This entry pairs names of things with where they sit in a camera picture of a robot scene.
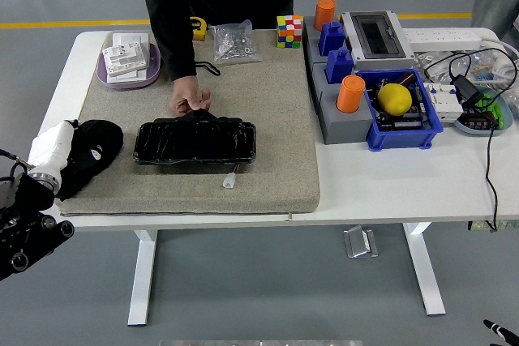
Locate person's hand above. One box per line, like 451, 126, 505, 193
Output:
169, 75, 212, 117

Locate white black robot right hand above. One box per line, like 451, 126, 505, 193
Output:
483, 318, 519, 346

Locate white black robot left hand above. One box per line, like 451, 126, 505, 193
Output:
28, 118, 107, 180

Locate black rag with red tag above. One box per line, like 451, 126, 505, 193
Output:
56, 118, 125, 202

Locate glossy black panel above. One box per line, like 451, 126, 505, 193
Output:
132, 109, 257, 166

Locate purple tray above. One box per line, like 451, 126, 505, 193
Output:
97, 41, 163, 90

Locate yellow tape measure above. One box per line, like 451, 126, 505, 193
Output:
189, 16, 208, 42

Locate clear bag of screws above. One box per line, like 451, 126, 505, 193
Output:
208, 19, 264, 66

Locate white table leg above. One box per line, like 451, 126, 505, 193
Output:
402, 222, 447, 317
127, 229, 159, 327

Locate grey-brown mat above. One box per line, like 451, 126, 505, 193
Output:
59, 28, 321, 216

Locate multicolour puzzle cube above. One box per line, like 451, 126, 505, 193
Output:
277, 15, 305, 49

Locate grey block holder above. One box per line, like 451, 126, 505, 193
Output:
302, 16, 354, 74
311, 62, 375, 145

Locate blue plastic block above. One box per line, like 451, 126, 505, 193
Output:
318, 20, 347, 58
325, 46, 356, 85

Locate orange cylinder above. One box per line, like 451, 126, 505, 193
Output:
336, 75, 367, 114
314, 0, 337, 32

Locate light blue dish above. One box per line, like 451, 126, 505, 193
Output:
453, 86, 515, 137

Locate yellow lemon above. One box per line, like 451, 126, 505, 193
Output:
377, 83, 414, 117

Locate black terminal block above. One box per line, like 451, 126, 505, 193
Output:
461, 107, 500, 131

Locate blue plastic bin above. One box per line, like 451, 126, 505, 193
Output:
356, 68, 445, 152

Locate green terminal block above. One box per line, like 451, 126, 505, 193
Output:
474, 93, 506, 130

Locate brown cylindrical capacitor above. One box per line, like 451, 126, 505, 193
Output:
395, 70, 417, 88

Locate black circuit board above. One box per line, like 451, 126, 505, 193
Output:
372, 78, 431, 131

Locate white circuit breaker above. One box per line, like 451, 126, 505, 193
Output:
423, 81, 464, 124

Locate clear bag of washers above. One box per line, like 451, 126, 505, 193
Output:
413, 50, 455, 83

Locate white power strip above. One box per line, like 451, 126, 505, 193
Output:
401, 28, 483, 53

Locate clear bag of blue parts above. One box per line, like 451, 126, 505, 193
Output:
449, 52, 508, 83

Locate black strap loop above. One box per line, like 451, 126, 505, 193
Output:
195, 61, 222, 76

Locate flat white switch plate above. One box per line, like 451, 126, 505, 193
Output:
105, 66, 149, 81
112, 32, 151, 49

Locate white ribbed switch module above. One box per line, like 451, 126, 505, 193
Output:
102, 43, 150, 78

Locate white wire connector plug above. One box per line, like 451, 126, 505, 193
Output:
222, 164, 241, 190

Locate silver metal bracket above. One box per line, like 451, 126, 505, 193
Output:
343, 224, 380, 260

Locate grey electrical enclosure box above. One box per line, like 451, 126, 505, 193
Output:
340, 11, 417, 71

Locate black power adapter with cord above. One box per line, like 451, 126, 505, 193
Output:
424, 46, 519, 233

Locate white cable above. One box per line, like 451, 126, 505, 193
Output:
480, 36, 519, 79

